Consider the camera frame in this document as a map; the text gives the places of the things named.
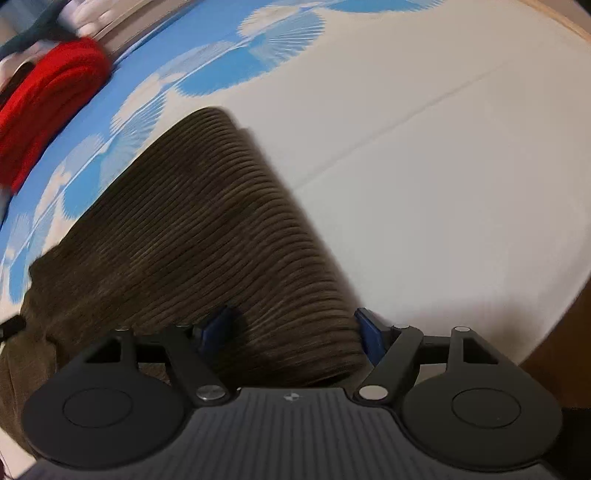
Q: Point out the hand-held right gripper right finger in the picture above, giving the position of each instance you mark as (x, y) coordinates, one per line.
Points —
(370, 333)

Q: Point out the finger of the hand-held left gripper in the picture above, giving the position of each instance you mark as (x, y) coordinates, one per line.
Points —
(10, 328)

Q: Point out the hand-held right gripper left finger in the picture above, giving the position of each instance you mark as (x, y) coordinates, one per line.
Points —
(216, 328)

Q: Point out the blue white printed bed sheet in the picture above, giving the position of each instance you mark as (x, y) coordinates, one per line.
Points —
(438, 184)

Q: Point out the red folded cloth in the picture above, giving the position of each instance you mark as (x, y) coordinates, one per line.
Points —
(41, 110)

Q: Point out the dark teal cloth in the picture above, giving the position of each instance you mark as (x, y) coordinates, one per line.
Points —
(41, 25)

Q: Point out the white cloth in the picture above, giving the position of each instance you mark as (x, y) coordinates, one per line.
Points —
(85, 14)

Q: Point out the wooden bed frame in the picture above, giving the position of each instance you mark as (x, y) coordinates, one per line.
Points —
(565, 18)

